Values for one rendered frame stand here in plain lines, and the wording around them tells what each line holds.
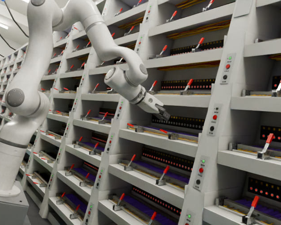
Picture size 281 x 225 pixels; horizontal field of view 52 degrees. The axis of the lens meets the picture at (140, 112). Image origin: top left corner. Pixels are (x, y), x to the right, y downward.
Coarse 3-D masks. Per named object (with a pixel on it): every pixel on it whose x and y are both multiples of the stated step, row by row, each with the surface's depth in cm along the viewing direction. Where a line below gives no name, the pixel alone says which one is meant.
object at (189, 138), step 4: (132, 128) 156; (144, 128) 149; (148, 128) 146; (148, 132) 143; (152, 132) 141; (156, 132) 140; (160, 132) 137; (168, 132) 132; (180, 136) 126; (184, 136) 123; (188, 136) 121; (192, 136) 121; (188, 140) 119; (192, 140) 119; (196, 140) 117
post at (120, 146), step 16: (160, 16) 170; (176, 16) 177; (144, 32) 169; (144, 48) 165; (160, 48) 171; (160, 80) 173; (128, 112) 162; (144, 112) 168; (112, 128) 165; (112, 144) 160; (128, 144) 163; (144, 144) 169; (96, 176) 163; (112, 176) 159; (96, 192) 158; (128, 192) 165; (96, 208) 154; (96, 224) 155
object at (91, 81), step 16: (112, 0) 229; (112, 16) 230; (112, 32) 231; (112, 64) 233; (96, 80) 226; (80, 96) 219; (96, 112) 227; (80, 128) 221; (64, 144) 216; (64, 160) 215; (80, 160) 222; (48, 192) 213; (48, 208) 211
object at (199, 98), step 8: (176, 80) 158; (184, 80) 153; (192, 80) 129; (200, 80) 143; (208, 80) 138; (152, 88) 150; (168, 88) 164; (176, 88) 158; (184, 88) 153; (192, 88) 148; (200, 88) 143; (208, 88) 139; (160, 96) 138; (168, 96) 133; (176, 96) 128; (184, 96) 124; (192, 96) 120; (200, 96) 116; (208, 96) 112; (168, 104) 133; (176, 104) 128; (184, 104) 124; (192, 104) 119; (200, 104) 116; (208, 104) 112
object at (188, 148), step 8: (120, 120) 159; (128, 120) 162; (136, 120) 165; (120, 128) 159; (128, 128) 160; (176, 128) 148; (184, 128) 143; (120, 136) 157; (128, 136) 150; (136, 136) 144; (144, 136) 139; (152, 136) 133; (160, 136) 135; (200, 136) 109; (152, 144) 133; (160, 144) 128; (168, 144) 123; (176, 144) 119; (184, 144) 115; (192, 144) 113; (176, 152) 119; (184, 152) 115; (192, 152) 111
